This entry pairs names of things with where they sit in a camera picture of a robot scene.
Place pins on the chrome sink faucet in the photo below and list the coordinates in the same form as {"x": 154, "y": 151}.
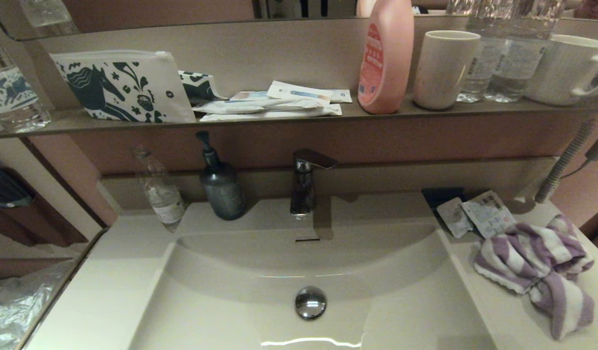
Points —
{"x": 302, "y": 189}

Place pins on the purple white striped towel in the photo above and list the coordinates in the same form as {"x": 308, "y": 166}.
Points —
{"x": 522, "y": 253}

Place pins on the flat white packet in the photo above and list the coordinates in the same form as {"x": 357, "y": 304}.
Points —
{"x": 279, "y": 115}

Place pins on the dark soap pump bottle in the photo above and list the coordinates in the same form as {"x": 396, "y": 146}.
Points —
{"x": 223, "y": 192}

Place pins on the white sachet blue print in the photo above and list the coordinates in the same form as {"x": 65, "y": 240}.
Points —
{"x": 298, "y": 92}

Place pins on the long white packet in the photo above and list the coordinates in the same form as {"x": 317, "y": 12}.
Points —
{"x": 245, "y": 107}

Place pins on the small white sachet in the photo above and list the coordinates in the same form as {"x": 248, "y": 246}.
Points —
{"x": 341, "y": 96}

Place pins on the white sachet pink print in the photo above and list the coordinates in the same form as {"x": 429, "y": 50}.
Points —
{"x": 247, "y": 96}

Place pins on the chrome drain stopper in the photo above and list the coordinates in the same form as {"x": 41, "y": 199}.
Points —
{"x": 310, "y": 302}

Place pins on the small patterned pouch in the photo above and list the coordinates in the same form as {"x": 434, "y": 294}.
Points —
{"x": 199, "y": 87}

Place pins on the empty clear plastic bottle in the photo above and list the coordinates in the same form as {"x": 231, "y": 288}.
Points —
{"x": 162, "y": 194}

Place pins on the pink lotion bottle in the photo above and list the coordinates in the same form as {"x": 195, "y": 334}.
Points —
{"x": 386, "y": 63}

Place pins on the dark blue tray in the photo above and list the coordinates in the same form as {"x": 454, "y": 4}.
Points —
{"x": 439, "y": 194}

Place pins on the small grey sachet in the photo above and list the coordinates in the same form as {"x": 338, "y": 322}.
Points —
{"x": 454, "y": 218}

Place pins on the beige cup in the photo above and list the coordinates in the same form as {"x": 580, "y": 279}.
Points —
{"x": 442, "y": 73}

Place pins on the white horse print pouch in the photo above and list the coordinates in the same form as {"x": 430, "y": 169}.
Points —
{"x": 128, "y": 87}

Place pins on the white printed sachet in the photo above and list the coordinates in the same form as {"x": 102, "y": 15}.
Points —
{"x": 488, "y": 214}

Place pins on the clear plastic water bottle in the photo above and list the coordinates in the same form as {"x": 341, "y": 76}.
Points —
{"x": 478, "y": 68}
{"x": 517, "y": 63}

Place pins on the white ribbed mug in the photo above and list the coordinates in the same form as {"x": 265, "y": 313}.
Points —
{"x": 561, "y": 73}

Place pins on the dark blue object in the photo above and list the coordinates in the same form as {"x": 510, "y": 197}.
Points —
{"x": 5, "y": 187}

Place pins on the water bottle blue deer label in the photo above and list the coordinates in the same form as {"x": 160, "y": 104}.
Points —
{"x": 12, "y": 92}

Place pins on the clear plastic bag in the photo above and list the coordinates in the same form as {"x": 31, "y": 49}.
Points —
{"x": 17, "y": 306}

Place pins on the wall mirror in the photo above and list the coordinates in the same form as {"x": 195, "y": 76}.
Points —
{"x": 158, "y": 9}

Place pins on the brown wall shelf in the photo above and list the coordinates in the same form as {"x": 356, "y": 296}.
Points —
{"x": 65, "y": 124}

